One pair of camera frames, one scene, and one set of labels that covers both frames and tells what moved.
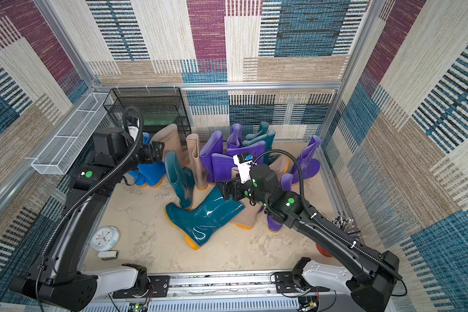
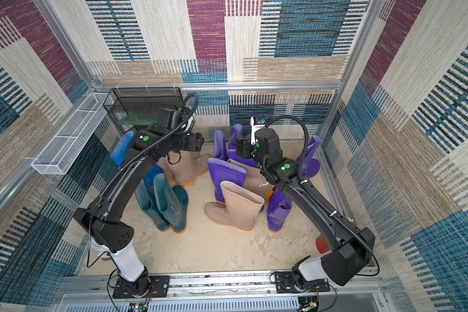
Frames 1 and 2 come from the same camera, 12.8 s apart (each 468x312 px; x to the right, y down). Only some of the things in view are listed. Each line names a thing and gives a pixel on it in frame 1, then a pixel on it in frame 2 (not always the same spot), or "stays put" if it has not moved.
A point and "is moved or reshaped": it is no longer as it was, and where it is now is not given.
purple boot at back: (234, 137) stays put
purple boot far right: (310, 163) stays put
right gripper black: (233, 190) -> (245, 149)
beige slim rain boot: (194, 144) -> (168, 164)
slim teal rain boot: (181, 179) -> (146, 197)
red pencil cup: (324, 251) stays put
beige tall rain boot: (169, 135) is moved or reshaped
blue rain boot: (151, 174) stays put
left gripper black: (158, 153) -> (197, 142)
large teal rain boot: (197, 224) -> (174, 202)
